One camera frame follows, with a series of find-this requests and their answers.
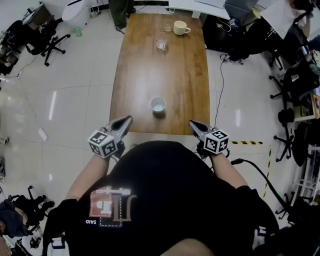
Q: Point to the green plastic bottle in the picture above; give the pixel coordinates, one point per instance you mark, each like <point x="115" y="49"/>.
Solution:
<point x="77" y="32"/>

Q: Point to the clear glass tumbler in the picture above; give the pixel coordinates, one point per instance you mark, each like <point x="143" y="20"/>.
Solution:
<point x="161" y="42"/>
<point x="168" y="26"/>

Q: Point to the white power strip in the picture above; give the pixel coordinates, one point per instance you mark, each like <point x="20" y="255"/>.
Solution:
<point x="19" y="75"/>

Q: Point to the white metal shelf rack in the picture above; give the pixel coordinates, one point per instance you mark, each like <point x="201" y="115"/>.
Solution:
<point x="306" y="183"/>

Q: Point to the black jacket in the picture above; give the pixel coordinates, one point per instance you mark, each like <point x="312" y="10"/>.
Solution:
<point x="303" y="142"/>

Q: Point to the white storage box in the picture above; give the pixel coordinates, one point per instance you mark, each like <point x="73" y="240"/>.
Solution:
<point x="210" y="2"/>

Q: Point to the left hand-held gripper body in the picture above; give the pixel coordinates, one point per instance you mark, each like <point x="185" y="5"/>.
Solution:
<point x="102" y="145"/>

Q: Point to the white desk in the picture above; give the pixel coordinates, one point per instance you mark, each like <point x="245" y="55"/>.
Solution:
<point x="197" y="6"/>

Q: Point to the black fabric case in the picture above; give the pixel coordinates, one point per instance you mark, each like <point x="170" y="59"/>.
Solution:
<point x="217" y="32"/>

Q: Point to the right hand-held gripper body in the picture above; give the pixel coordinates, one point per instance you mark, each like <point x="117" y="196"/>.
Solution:
<point x="216" y="142"/>

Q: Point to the white smart toilet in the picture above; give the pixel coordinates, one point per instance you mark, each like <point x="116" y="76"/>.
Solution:
<point x="76" y="13"/>

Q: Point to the white harness pad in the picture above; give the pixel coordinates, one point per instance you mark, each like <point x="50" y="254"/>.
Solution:
<point x="57" y="243"/>
<point x="260" y="237"/>

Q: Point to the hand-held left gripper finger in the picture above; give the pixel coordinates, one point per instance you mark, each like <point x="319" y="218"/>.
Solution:
<point x="125" y="132"/>
<point x="111" y="125"/>

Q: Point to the cream ceramic mug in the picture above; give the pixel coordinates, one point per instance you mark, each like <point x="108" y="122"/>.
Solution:
<point x="180" y="27"/>

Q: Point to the brown wooden desk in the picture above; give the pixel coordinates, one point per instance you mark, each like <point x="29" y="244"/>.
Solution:
<point x="37" y="16"/>

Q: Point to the black office chair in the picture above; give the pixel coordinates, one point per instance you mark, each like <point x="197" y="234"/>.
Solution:
<point x="37" y="205"/>
<point x="285" y="116"/>
<point x="42" y="37"/>
<point x="300" y="80"/>

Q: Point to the person's right forearm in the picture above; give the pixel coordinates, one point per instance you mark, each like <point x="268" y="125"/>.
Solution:
<point x="225" y="172"/>

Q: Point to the grey metal cabinet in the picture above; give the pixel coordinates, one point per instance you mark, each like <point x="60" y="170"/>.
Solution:
<point x="240" y="5"/>

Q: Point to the person's left forearm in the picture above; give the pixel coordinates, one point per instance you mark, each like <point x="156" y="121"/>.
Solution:
<point x="85" y="175"/>

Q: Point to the cluttered work desk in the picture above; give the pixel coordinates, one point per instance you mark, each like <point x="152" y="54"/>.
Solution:
<point x="307" y="110"/>

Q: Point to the wooden table with metal legs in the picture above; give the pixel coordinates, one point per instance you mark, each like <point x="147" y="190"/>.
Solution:
<point x="162" y="75"/>

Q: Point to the person's black printed t-shirt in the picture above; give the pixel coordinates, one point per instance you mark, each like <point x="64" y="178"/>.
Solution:
<point x="162" y="195"/>

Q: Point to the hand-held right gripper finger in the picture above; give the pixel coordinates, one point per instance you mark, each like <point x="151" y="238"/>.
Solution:
<point x="197" y="135"/>
<point x="206" y="128"/>

